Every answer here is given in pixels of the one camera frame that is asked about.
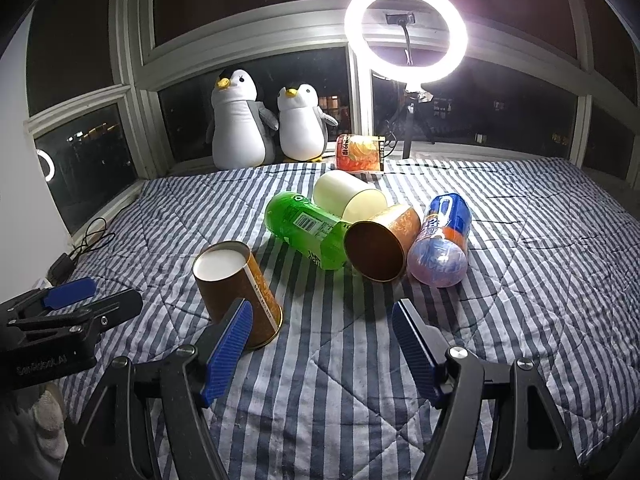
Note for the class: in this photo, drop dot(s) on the blue and orange cup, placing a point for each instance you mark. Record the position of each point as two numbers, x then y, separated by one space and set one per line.
440 245

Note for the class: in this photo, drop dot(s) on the black power adapter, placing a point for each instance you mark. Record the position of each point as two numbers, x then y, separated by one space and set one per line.
61 267

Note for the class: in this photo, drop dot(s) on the brown cup with white inside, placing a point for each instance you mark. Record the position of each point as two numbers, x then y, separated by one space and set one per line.
235 295

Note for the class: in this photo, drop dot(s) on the black phone holder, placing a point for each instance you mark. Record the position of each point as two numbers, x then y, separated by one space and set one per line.
400 17

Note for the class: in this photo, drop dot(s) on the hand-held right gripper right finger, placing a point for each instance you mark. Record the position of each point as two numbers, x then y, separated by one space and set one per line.
414 352

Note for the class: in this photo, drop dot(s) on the white window frame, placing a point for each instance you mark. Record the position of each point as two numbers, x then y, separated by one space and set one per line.
145 60

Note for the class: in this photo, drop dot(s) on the small penguin plush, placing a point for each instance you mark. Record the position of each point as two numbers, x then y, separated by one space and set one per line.
302 132

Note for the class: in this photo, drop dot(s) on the black tripod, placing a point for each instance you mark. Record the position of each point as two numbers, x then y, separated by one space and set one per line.
411 110

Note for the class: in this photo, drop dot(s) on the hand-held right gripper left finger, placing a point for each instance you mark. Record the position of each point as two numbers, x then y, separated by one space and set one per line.
231 347

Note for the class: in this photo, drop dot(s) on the large penguin plush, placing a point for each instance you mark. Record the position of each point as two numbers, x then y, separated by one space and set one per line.
237 130

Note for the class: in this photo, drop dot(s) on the orange printed cup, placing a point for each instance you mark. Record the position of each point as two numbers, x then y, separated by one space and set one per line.
357 152

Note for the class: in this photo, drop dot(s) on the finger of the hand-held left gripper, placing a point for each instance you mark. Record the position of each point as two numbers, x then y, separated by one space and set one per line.
117 305
70 292

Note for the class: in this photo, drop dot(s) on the gold cup with brown inside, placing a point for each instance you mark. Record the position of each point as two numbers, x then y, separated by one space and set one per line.
375 252

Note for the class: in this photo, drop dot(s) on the green plastic bottle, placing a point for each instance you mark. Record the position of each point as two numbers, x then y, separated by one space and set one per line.
300 225

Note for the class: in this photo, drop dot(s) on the blue white striped blanket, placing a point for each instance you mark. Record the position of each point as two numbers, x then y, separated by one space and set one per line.
525 285

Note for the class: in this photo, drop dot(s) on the cream white cup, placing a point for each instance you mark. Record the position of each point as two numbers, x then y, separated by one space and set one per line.
340 190

